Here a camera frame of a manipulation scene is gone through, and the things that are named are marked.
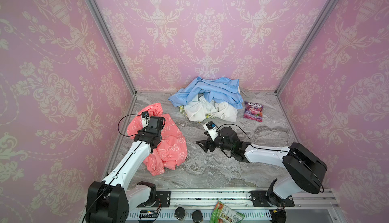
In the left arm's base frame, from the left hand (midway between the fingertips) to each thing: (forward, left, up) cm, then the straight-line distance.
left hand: (147, 130), depth 83 cm
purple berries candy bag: (+23, -67, -11) cm, 71 cm away
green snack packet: (-36, -40, -10) cm, 55 cm away
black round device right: (-36, -67, -15) cm, 77 cm away
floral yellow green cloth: (+26, -16, -13) cm, 33 cm away
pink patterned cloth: (-7, -13, -9) cm, 18 cm away
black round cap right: (-37, -28, -4) cm, 47 cm away
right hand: (-2, -30, -2) cm, 30 cm away
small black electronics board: (-36, -5, -17) cm, 40 cm away
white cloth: (+21, -28, -8) cm, 36 cm away
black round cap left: (-36, -21, -4) cm, 42 cm away
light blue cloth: (+33, -46, -1) cm, 57 cm away
